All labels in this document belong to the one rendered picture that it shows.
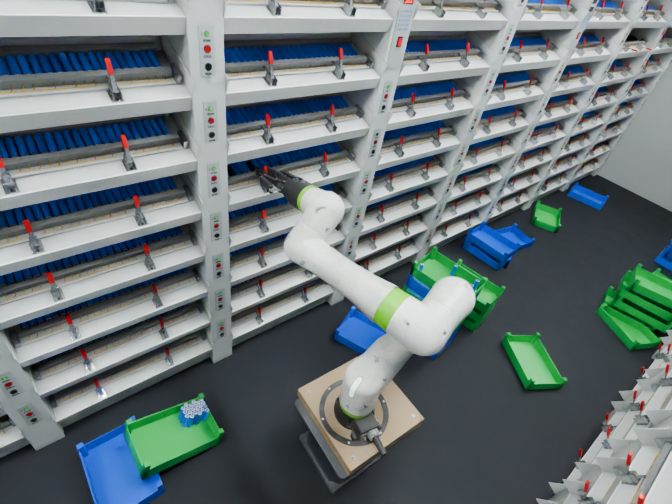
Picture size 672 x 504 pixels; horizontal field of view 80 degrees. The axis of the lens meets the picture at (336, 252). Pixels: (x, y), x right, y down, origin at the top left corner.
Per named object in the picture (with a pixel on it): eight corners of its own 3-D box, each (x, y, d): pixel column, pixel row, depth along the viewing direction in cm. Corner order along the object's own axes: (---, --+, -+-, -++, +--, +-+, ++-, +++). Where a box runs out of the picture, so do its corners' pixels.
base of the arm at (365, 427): (397, 451, 136) (401, 443, 132) (359, 469, 130) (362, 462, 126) (362, 386, 153) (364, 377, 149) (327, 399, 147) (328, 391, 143)
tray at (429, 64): (484, 74, 186) (504, 48, 175) (393, 85, 153) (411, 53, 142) (457, 46, 192) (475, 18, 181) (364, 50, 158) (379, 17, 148)
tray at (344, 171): (356, 176, 172) (365, 161, 164) (226, 212, 139) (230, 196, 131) (332, 142, 178) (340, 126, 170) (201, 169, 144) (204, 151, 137)
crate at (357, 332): (399, 340, 214) (403, 330, 209) (385, 367, 200) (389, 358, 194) (350, 314, 222) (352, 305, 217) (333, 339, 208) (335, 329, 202)
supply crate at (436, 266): (481, 290, 194) (488, 278, 189) (461, 310, 182) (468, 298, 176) (430, 257, 207) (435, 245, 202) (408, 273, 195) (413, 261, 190)
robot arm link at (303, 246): (401, 288, 112) (393, 284, 102) (379, 322, 112) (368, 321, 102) (307, 225, 126) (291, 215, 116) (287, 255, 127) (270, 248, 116)
